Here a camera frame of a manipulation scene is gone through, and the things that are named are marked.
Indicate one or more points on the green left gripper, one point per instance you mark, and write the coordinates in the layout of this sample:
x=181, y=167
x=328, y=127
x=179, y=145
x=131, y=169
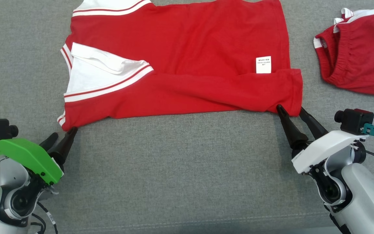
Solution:
x=28, y=156

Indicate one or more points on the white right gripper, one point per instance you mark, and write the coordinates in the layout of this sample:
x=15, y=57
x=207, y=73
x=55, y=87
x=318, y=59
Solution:
x=326, y=149

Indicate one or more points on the red shorts with white stripe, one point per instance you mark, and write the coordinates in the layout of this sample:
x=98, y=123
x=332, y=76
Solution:
x=362, y=55

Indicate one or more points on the red jersey with white trim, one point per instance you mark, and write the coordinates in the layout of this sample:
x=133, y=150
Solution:
x=190, y=39

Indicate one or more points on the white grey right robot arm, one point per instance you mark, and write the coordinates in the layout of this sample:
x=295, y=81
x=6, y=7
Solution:
x=365, y=195

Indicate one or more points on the grey fabric sofa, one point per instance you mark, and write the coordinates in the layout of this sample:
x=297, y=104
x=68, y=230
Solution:
x=174, y=162

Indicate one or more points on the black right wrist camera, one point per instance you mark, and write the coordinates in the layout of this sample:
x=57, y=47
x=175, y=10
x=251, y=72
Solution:
x=352, y=120

